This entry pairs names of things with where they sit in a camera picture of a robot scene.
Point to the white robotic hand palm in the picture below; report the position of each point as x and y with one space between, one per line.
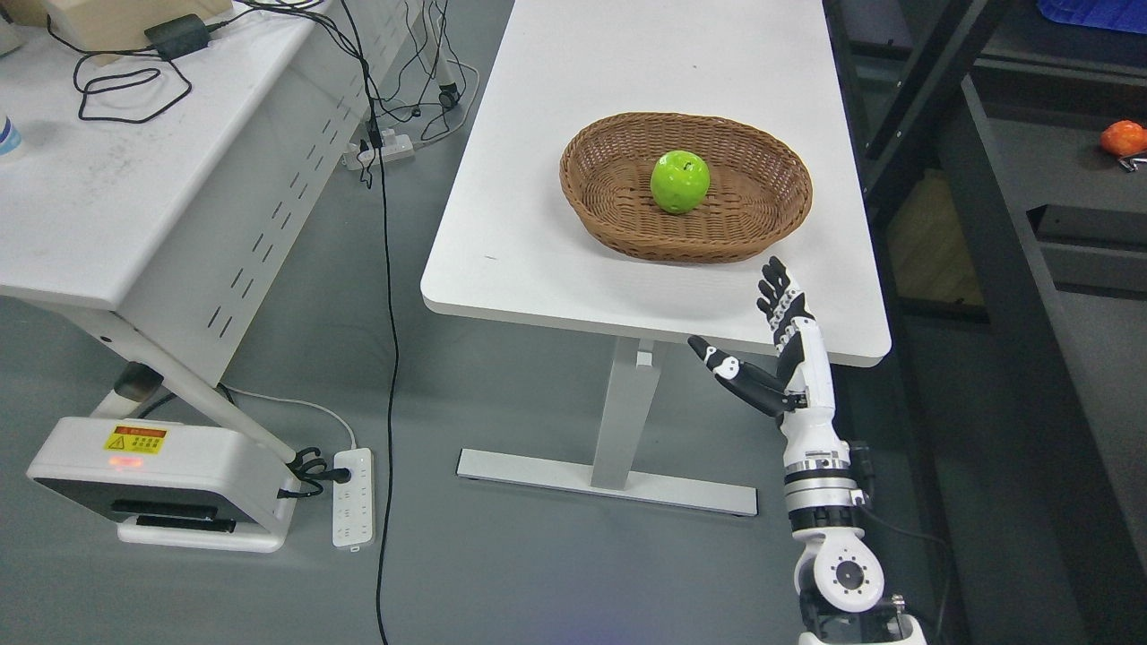
809 431

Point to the beige wooden block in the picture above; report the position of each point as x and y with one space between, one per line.
108 25

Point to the white far power strip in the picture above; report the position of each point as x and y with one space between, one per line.
363 154

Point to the black metal shelf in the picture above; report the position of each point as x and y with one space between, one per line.
1012 248

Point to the white standing desk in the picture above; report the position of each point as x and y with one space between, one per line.
510 246

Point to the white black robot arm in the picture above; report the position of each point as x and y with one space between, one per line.
839 581

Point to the white floor power strip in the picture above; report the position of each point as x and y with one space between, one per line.
353 499

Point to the white machine base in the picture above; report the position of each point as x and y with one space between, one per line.
165 484

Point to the green apple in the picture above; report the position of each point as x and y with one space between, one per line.
679 181

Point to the black white robotic fingers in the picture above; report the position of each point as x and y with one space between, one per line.
784 304

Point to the brown wicker basket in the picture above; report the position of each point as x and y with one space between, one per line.
760 189

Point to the black power adapter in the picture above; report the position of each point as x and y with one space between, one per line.
180 36

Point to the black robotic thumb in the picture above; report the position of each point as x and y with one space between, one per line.
750 383

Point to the white perforated side table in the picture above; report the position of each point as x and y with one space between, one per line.
162 239

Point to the blue plastic bin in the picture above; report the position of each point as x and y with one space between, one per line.
1118 16

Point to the orange fruit on shelf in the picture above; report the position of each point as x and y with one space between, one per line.
1123 138

